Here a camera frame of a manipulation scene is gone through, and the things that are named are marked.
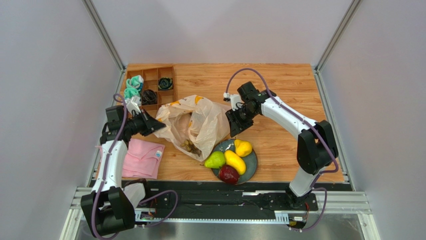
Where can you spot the wooden compartment tray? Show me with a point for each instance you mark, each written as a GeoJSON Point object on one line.
{"type": "Point", "coordinates": [151, 75]}

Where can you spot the banana print plastic bag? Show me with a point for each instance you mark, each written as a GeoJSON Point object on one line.
{"type": "Point", "coordinates": [196, 118]}

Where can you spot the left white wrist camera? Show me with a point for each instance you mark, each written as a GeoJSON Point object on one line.
{"type": "Point", "coordinates": [133, 105]}

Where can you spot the black rolled sock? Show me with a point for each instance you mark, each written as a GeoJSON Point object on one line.
{"type": "Point", "coordinates": [149, 97]}

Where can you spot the fake longan bunch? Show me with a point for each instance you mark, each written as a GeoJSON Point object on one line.
{"type": "Point", "coordinates": [190, 147]}

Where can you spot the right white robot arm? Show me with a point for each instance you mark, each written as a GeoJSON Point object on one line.
{"type": "Point", "coordinates": [316, 144]}

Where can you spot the yellow fake mango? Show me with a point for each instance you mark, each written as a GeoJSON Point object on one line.
{"type": "Point", "coordinates": [235, 161]}

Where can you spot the red fake apple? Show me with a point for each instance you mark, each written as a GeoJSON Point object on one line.
{"type": "Point", "coordinates": [229, 175]}

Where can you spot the dark green rolled sock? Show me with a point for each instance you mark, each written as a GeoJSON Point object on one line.
{"type": "Point", "coordinates": [165, 83]}

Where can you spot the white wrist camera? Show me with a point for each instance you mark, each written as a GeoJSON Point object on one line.
{"type": "Point", "coordinates": [235, 100]}
{"type": "Point", "coordinates": [133, 105]}

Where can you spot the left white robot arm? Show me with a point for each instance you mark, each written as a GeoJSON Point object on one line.
{"type": "Point", "coordinates": [110, 208]}

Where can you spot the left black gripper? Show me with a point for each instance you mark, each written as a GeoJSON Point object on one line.
{"type": "Point", "coordinates": [150, 125]}

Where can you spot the yellow fake pear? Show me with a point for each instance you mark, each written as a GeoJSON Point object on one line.
{"type": "Point", "coordinates": [242, 148]}

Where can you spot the green fake pear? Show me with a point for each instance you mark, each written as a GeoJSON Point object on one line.
{"type": "Point", "coordinates": [215, 161]}

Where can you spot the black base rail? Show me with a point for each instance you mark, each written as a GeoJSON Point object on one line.
{"type": "Point", "coordinates": [218, 201]}

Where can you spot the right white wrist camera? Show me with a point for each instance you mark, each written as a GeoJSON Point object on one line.
{"type": "Point", "coordinates": [235, 100]}

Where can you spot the teal rolled sock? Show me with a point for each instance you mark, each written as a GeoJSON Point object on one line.
{"type": "Point", "coordinates": [134, 85]}

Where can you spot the pink folded cloth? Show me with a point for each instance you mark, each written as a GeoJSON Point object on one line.
{"type": "Point", "coordinates": [136, 159]}

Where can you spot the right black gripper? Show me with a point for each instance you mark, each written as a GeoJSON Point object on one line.
{"type": "Point", "coordinates": [238, 118]}

